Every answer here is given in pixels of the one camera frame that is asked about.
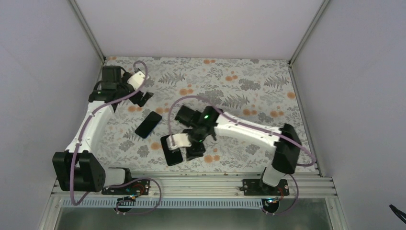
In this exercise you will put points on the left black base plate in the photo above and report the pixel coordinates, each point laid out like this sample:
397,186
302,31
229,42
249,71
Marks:
137,188

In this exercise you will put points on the aluminium rail frame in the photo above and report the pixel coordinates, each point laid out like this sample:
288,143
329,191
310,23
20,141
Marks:
202,201

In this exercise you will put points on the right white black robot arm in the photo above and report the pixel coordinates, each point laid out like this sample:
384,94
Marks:
282,141

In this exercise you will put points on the black phone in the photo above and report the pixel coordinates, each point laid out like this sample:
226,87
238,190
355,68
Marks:
172,157

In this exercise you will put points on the black object at edge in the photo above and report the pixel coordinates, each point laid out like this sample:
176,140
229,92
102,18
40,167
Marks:
400,214

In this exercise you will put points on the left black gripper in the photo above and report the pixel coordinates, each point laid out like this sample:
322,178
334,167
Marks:
136,99

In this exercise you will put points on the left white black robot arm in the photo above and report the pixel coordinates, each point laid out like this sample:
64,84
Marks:
77,168

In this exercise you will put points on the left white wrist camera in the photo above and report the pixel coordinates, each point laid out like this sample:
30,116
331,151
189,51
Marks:
137,79

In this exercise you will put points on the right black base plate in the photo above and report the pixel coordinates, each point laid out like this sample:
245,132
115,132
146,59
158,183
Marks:
256,187

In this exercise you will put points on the floral patterned table mat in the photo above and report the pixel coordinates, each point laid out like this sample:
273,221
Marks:
259,91

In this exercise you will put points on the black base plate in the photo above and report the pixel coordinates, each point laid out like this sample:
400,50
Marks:
137,188
256,187

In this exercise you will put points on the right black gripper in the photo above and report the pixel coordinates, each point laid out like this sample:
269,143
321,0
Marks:
195,152

